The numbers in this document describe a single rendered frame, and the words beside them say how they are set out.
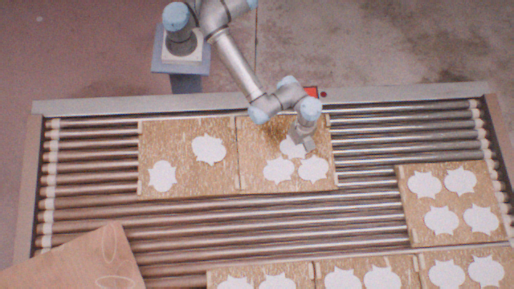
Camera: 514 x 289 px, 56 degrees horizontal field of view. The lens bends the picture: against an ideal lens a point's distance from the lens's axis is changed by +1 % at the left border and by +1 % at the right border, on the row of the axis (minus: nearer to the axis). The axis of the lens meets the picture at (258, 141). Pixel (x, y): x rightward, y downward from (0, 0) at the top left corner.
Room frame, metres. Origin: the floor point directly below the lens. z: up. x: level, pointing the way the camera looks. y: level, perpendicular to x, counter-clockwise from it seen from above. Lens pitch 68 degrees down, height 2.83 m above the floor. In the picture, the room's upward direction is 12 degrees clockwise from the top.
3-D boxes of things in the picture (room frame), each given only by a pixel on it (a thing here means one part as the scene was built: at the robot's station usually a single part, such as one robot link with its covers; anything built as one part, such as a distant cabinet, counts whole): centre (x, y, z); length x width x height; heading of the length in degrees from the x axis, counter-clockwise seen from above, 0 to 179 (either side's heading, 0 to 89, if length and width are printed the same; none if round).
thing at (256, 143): (0.76, -0.12, 0.93); 0.41 x 0.35 x 0.02; 105
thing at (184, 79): (1.20, 0.45, 0.44); 0.38 x 0.38 x 0.87; 10
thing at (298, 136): (0.77, -0.17, 1.13); 0.12 x 0.09 x 0.16; 41
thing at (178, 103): (1.01, -0.02, 0.89); 2.08 x 0.08 x 0.06; 106
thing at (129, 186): (0.66, -0.12, 0.90); 1.95 x 0.05 x 0.05; 106
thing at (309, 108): (0.79, -0.16, 1.29); 0.09 x 0.08 x 0.11; 47
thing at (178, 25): (1.21, 0.45, 1.08); 0.13 x 0.12 x 0.14; 137
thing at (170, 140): (0.65, 0.28, 0.93); 0.41 x 0.35 x 0.02; 106
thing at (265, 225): (0.46, -0.18, 0.90); 1.95 x 0.05 x 0.05; 106
